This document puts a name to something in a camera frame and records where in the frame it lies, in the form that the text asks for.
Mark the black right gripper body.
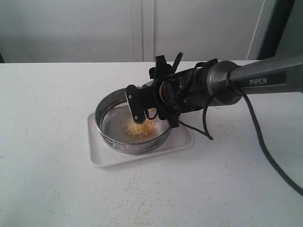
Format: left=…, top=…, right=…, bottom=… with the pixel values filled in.
left=137, top=75, right=180, bottom=118

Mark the stainless steel cup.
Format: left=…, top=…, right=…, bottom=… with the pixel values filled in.
left=142, top=80, right=154, bottom=87

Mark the yellow grain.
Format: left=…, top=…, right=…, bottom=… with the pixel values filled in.
left=123, top=118, right=155, bottom=138

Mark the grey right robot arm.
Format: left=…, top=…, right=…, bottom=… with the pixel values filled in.
left=127, top=53, right=303, bottom=123

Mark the round steel mesh sieve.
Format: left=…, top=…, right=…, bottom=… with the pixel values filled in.
left=95, top=88, right=172, bottom=155

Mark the white rectangular plastic tray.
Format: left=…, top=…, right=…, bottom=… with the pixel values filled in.
left=87, top=113, right=195, bottom=168

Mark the black wrist camera on gripper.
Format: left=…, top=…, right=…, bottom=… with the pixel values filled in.
left=125, top=85, right=146, bottom=124

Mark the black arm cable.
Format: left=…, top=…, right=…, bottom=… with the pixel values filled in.
left=144, top=52, right=303, bottom=197

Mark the dark vertical post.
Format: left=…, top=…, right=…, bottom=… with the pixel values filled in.
left=257, top=0, right=303, bottom=60

